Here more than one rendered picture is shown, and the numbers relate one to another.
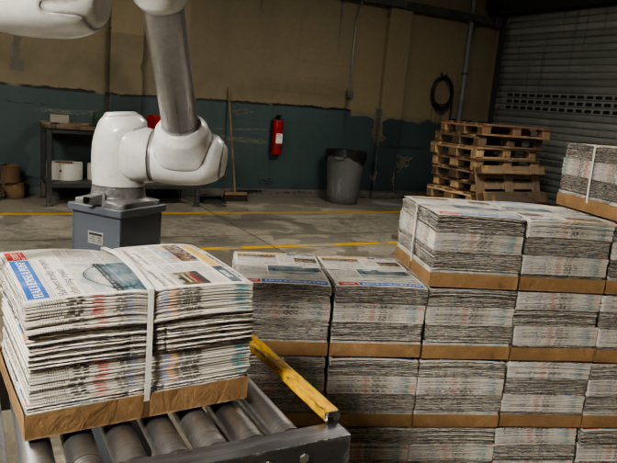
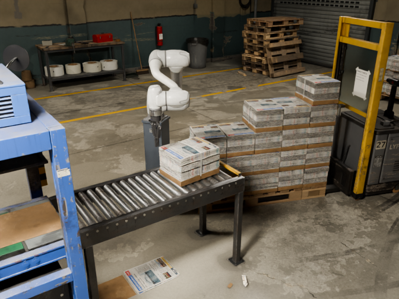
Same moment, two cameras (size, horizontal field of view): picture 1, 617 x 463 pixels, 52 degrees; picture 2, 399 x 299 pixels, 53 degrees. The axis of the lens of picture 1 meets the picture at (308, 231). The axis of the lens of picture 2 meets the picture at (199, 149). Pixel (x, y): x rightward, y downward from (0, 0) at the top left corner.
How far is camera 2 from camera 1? 199 cm
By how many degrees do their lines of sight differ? 13
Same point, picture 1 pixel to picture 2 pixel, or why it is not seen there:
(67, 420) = (187, 181)
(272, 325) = not seen: hidden behind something
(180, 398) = (206, 174)
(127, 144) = not seen: hidden behind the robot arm
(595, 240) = (305, 111)
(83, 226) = (147, 127)
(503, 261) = (277, 121)
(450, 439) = (265, 177)
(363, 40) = not seen: outside the picture
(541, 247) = (288, 116)
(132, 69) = (79, 9)
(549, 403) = (294, 162)
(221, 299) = (213, 152)
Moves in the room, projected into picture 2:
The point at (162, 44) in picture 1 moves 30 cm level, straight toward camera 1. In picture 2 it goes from (176, 78) to (187, 86)
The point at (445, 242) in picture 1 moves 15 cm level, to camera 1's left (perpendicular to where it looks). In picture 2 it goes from (259, 118) to (244, 119)
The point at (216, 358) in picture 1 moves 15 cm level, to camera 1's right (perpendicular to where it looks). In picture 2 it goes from (212, 165) to (232, 164)
